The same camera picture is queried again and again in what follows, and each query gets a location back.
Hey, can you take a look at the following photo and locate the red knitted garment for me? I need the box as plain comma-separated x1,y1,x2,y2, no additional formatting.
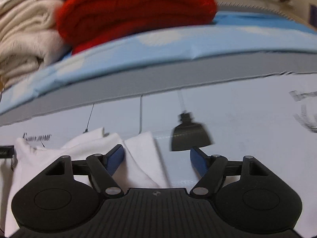
56,0,217,54

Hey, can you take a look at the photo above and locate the white small garment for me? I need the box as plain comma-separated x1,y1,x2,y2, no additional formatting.
0,127,172,237

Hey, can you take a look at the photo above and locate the printed light bed sheet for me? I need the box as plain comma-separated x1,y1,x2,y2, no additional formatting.
0,71,317,186

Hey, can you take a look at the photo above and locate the light blue pillow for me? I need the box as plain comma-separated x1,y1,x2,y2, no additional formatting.
1,11,316,113

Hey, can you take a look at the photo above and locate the folded beige blanket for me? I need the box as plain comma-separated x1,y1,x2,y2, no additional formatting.
1,0,70,90

